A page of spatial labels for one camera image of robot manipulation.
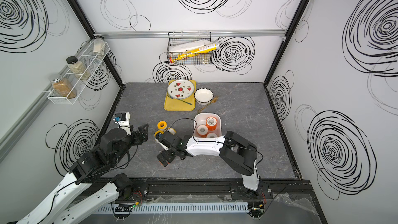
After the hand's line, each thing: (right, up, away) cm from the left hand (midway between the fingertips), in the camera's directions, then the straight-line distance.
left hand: (141, 126), depth 69 cm
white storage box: (+27, -1, +29) cm, 39 cm away
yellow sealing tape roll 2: (+9, -8, +25) cm, 28 cm away
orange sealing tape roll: (+33, -3, +24) cm, 41 cm away
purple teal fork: (+14, +10, +40) cm, 44 cm away
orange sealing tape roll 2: (+28, -8, +25) cm, 39 cm away
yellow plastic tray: (+8, +8, +39) cm, 41 cm away
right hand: (+8, -17, +13) cm, 23 cm away
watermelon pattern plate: (+12, +19, +47) cm, 52 cm away
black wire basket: (+19, +35, +18) cm, 43 cm away
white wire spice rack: (-40, +35, +25) cm, 59 cm away
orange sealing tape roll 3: (+33, -10, +23) cm, 41 cm away
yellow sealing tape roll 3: (+1, -8, +23) cm, 24 cm away
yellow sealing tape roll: (+2, -4, +27) cm, 27 cm away
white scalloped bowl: (+29, +14, +43) cm, 53 cm away
